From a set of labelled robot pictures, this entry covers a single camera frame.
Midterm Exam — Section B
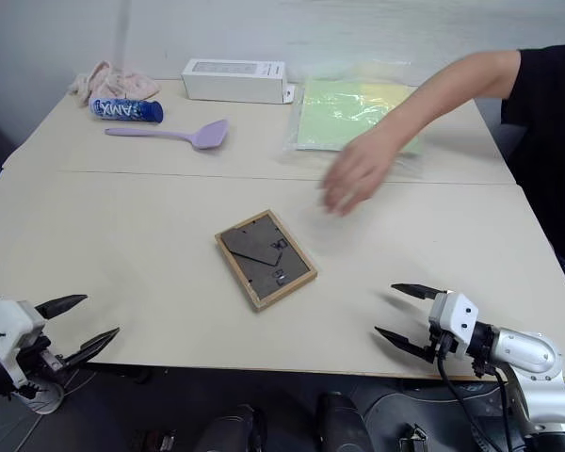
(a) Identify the clear bag of coloured paper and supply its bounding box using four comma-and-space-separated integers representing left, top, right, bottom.
281, 59, 428, 165

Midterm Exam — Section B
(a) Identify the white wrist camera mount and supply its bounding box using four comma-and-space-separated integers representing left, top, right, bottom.
0, 298, 47, 386
427, 288, 480, 360

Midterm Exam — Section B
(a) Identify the white cardboard box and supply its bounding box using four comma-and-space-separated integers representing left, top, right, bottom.
179, 57, 297, 106

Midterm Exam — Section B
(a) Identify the person's black shirt torso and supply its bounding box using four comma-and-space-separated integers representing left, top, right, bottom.
500, 40, 565, 265

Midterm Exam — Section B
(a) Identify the purple silicone spatula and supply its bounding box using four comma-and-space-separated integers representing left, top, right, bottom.
104, 118, 231, 153

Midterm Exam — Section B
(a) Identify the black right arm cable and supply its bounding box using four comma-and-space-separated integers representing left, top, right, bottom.
436, 339, 517, 452

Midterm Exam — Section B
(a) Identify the wooden picture frame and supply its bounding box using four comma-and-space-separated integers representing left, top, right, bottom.
214, 209, 319, 314

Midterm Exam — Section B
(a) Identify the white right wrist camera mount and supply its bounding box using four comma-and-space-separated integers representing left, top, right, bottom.
427, 288, 480, 360

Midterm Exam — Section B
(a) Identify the blue printed cylindrical can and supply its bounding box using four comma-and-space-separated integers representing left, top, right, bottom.
89, 95, 165, 126

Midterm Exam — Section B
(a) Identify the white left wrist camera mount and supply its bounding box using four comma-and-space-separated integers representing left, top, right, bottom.
0, 298, 47, 386

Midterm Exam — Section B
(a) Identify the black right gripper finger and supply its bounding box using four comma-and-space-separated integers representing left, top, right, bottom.
390, 282, 440, 301
373, 325, 430, 363

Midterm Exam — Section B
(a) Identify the dark rounded shape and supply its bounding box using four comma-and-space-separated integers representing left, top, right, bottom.
201, 403, 268, 452
315, 391, 374, 452

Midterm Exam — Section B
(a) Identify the person's bare hand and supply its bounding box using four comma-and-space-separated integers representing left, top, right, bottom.
317, 129, 402, 218

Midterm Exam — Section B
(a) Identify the pink crumpled cloth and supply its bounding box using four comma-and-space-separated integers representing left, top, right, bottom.
67, 60, 161, 109

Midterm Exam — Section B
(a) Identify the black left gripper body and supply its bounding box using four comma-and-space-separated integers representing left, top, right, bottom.
14, 332, 74, 380

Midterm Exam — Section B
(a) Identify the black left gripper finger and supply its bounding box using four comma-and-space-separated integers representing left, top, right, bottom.
33, 294, 89, 322
64, 327, 121, 374

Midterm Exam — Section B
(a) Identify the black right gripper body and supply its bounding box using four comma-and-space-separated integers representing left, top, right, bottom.
422, 322, 460, 364

